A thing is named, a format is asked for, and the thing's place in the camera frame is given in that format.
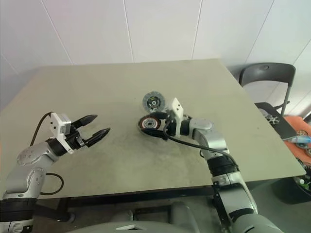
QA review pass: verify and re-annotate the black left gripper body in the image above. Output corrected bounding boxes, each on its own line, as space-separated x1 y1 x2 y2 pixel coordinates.
65 125 88 151

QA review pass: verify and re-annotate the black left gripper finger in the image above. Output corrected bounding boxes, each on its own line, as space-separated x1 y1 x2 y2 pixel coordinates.
72 114 98 131
85 128 111 148

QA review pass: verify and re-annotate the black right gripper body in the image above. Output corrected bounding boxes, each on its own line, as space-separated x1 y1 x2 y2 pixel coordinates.
164 118 177 137

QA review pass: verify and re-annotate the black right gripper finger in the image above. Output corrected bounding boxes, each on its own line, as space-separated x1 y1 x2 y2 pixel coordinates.
141 128 168 139
148 111 168 119

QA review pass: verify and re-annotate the silver metal disc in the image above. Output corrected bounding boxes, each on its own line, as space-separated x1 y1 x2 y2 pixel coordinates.
137 114 161 133

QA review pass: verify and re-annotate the grey disc with yellow label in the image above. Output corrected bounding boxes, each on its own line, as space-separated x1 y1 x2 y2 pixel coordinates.
142 91 166 113

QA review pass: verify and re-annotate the grey robot torso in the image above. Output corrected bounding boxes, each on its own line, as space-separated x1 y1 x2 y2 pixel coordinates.
31 200 243 233

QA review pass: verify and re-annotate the silver spoked wheel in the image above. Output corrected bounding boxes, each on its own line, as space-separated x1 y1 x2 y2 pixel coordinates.
264 114 280 126

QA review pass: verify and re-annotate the grey folding chair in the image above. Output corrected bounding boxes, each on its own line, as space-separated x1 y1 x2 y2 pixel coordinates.
239 62 297 117

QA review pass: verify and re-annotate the black flat board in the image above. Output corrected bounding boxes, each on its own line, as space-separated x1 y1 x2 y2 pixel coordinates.
254 101 305 140

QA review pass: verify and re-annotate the orange cloth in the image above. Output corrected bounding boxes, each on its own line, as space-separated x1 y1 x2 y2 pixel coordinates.
283 116 311 166

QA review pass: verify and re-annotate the blue and white tube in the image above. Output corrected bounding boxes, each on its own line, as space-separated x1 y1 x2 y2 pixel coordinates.
290 136 311 144

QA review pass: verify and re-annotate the black bin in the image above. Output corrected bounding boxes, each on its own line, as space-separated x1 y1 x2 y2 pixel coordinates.
271 167 311 205

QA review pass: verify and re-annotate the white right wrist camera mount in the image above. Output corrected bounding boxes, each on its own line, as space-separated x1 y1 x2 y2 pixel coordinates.
166 98 185 137

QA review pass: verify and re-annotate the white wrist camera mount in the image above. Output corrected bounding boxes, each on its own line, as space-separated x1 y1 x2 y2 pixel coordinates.
166 98 185 137
50 113 74 155

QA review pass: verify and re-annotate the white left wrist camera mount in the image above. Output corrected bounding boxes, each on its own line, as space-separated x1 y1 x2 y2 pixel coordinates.
50 113 74 155

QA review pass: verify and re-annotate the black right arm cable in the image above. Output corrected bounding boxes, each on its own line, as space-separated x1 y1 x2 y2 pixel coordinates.
163 120 240 170

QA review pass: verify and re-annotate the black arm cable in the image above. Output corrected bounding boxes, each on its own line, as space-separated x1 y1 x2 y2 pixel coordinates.
29 111 65 196
163 120 240 170

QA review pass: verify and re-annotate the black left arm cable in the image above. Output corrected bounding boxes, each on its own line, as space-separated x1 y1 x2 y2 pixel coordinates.
29 111 65 196

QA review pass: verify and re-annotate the black table frame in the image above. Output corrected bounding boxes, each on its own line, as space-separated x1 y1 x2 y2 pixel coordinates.
34 185 216 223

